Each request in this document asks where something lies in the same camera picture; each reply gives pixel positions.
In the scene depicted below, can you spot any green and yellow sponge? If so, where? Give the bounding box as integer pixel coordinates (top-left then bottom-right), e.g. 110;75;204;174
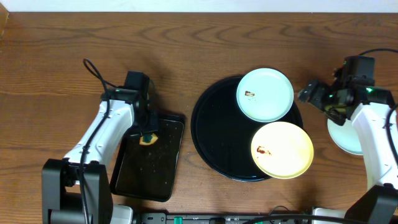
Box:
139;133;158;146

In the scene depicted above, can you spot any light green plate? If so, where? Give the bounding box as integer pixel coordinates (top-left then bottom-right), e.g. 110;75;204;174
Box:
327;119;363;156

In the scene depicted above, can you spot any black rectangular tray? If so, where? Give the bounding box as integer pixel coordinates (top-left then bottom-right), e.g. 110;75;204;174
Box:
110;114;185;202

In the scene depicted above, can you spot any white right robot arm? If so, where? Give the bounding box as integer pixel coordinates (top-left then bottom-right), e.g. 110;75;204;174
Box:
298;80;397;223

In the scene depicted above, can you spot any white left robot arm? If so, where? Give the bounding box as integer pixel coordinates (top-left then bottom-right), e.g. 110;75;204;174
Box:
42;87;155;223

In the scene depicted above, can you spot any black round tray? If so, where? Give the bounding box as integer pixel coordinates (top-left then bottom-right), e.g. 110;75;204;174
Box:
190;75;304;182

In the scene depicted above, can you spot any green plate with stain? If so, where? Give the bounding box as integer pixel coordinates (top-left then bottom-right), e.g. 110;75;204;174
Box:
236;68;294;123

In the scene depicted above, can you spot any yellow plate with stain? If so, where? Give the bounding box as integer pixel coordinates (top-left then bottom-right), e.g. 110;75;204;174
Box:
251;121;314;179

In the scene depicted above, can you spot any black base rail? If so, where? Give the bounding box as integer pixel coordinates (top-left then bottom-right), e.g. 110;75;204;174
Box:
136;212;312;224

